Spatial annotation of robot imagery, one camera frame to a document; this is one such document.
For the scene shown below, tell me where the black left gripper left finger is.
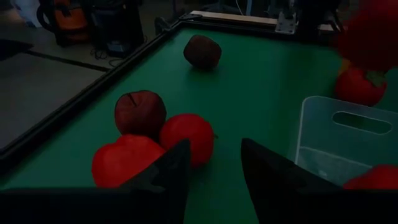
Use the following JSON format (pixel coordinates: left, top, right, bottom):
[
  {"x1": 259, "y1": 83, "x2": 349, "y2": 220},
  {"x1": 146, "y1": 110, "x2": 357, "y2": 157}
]
[{"x1": 119, "y1": 139, "x2": 192, "y2": 224}]

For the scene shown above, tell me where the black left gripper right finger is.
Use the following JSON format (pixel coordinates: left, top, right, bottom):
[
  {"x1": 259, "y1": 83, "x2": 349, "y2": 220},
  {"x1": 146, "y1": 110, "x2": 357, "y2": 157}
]
[{"x1": 241, "y1": 138, "x2": 346, "y2": 224}]

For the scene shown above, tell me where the dark red apple with stem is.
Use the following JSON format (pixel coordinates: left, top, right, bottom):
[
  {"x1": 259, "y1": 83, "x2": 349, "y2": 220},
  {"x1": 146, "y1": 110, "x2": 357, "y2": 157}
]
[{"x1": 114, "y1": 90, "x2": 167, "y2": 139}]

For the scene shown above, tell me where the dark maroon apple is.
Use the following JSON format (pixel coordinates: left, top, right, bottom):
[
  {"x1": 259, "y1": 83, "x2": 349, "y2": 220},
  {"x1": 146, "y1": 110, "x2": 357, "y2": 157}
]
[{"x1": 182, "y1": 34, "x2": 223, "y2": 70}]

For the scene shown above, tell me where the clear plastic basket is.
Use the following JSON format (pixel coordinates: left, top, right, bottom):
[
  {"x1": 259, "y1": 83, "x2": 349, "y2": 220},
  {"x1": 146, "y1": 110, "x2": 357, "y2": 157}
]
[{"x1": 294, "y1": 95, "x2": 398, "y2": 187}]

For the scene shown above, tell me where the black equipment box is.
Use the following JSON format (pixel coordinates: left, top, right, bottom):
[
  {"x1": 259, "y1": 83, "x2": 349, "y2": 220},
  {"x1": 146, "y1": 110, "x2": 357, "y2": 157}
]
[{"x1": 90, "y1": 0, "x2": 146, "y2": 58}]

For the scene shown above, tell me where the orange and black machine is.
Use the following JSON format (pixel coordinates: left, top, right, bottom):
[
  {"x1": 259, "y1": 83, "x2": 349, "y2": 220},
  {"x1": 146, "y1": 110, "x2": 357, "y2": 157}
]
[{"x1": 36, "y1": 0, "x2": 94, "y2": 47}]

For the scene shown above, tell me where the black aluminium table frame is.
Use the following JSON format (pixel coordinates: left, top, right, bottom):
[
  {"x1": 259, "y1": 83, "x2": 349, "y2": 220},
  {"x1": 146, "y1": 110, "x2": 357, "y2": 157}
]
[{"x1": 0, "y1": 12, "x2": 346, "y2": 187}]

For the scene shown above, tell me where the black floor cable tangle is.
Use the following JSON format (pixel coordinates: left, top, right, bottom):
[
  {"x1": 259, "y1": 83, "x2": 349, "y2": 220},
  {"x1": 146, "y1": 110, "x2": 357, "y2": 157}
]
[{"x1": 90, "y1": 46, "x2": 125, "y2": 68}]

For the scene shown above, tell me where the small black frame clamp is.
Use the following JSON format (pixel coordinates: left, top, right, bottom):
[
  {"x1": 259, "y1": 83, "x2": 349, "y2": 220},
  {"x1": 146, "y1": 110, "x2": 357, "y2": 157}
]
[{"x1": 154, "y1": 15, "x2": 175, "y2": 35}]

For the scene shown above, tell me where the silver metal mounting bracket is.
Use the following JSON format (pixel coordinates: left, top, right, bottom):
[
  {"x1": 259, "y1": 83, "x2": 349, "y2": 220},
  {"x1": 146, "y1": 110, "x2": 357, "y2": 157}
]
[{"x1": 274, "y1": 11, "x2": 298, "y2": 35}]

